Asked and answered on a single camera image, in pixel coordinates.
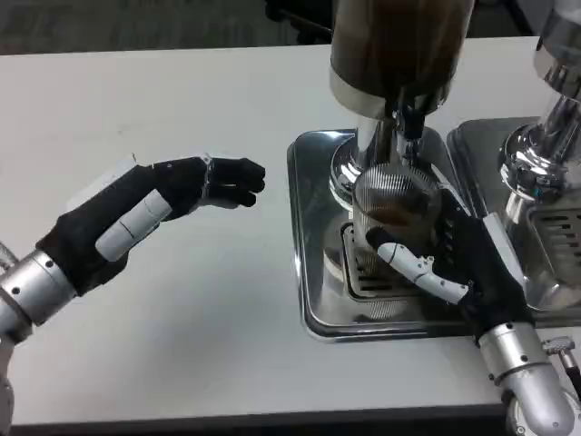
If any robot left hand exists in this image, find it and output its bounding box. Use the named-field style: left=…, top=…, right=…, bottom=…
left=34, top=154, right=267, bottom=297

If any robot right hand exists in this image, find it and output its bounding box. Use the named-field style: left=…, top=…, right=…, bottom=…
left=365, top=183, right=539, bottom=349

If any clear ribbed glass cup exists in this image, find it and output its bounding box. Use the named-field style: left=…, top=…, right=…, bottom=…
left=351, top=163, right=445, bottom=269

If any slotted drip tray grid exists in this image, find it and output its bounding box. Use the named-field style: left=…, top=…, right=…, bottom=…
left=534, top=209, right=581, bottom=270
left=340, top=220, right=455, bottom=304

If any steel drip tray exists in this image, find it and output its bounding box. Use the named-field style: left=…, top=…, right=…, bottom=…
left=447, top=118, right=581, bottom=314
left=286, top=129, right=497, bottom=342

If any steel drink dispenser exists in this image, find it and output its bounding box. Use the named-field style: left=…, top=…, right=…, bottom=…
left=498, top=0, right=581, bottom=214

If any black dispenser tap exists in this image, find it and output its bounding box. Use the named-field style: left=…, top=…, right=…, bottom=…
left=385, top=88, right=440, bottom=155

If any drink dispenser with dark liquid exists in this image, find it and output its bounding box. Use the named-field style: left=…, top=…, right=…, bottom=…
left=327, top=0, right=476, bottom=205

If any black office chair base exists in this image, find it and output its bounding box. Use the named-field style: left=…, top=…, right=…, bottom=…
left=264, top=0, right=336, bottom=46

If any black cable with metal plug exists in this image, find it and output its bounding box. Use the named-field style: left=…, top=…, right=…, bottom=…
left=543, top=335, right=581, bottom=383

